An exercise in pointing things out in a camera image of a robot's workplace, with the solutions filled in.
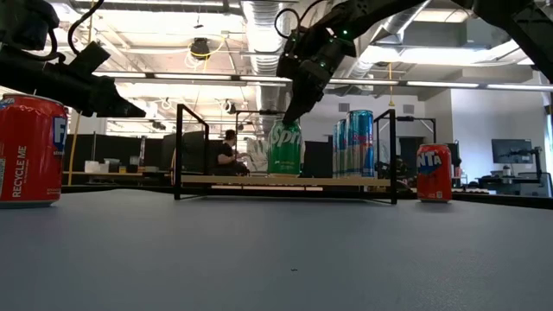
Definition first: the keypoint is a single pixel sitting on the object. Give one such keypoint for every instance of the green Sprite soda can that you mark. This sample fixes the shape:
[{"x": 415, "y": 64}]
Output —
[{"x": 284, "y": 151}]

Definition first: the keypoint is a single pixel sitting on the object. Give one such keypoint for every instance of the black partition wall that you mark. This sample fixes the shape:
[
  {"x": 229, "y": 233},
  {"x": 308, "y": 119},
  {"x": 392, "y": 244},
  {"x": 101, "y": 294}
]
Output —
[{"x": 112, "y": 151}]

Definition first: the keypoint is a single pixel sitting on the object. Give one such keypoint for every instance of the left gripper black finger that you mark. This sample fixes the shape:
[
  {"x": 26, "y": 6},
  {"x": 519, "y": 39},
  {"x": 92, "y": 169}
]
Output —
[{"x": 116, "y": 103}]

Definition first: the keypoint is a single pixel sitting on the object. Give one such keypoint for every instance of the silver blue slim energy can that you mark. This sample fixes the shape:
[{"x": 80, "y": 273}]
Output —
[
  {"x": 335, "y": 153},
  {"x": 343, "y": 151},
  {"x": 362, "y": 147}
]

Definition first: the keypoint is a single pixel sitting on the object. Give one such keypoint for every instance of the person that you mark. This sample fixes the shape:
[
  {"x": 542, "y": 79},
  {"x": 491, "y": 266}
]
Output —
[{"x": 226, "y": 155}]

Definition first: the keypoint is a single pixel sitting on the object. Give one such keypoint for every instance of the black computer monitor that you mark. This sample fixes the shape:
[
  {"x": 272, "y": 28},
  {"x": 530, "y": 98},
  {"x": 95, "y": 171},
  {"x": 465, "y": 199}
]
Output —
[{"x": 512, "y": 151}]

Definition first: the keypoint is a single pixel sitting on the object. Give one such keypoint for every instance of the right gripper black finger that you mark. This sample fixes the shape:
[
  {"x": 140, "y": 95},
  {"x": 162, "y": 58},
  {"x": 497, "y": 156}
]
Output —
[{"x": 302, "y": 101}]

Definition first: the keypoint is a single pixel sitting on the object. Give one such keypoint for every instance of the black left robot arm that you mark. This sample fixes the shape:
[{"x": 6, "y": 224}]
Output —
[{"x": 23, "y": 21}]

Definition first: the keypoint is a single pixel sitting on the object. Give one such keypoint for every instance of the white box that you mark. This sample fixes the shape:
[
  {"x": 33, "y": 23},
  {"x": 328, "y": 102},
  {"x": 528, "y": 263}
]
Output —
[{"x": 92, "y": 166}]

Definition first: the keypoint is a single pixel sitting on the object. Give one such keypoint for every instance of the grey office desk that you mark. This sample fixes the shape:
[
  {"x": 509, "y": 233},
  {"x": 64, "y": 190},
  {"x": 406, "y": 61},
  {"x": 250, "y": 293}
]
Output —
[{"x": 533, "y": 186}]

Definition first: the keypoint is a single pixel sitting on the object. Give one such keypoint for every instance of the red Fanta soda can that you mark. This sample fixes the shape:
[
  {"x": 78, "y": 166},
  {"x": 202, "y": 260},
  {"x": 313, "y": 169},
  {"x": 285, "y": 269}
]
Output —
[
  {"x": 434, "y": 177},
  {"x": 30, "y": 151}
]

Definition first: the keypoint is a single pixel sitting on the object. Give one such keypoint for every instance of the silver ventilation duct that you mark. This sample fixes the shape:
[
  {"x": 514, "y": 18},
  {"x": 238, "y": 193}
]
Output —
[{"x": 265, "y": 43}]

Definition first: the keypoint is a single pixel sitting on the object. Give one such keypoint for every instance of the wooden background bench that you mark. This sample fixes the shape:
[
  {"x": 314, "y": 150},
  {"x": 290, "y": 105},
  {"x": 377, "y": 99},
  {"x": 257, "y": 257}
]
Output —
[{"x": 121, "y": 174}]

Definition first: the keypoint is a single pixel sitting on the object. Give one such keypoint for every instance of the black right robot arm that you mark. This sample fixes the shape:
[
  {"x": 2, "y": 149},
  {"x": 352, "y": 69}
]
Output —
[{"x": 376, "y": 10}]

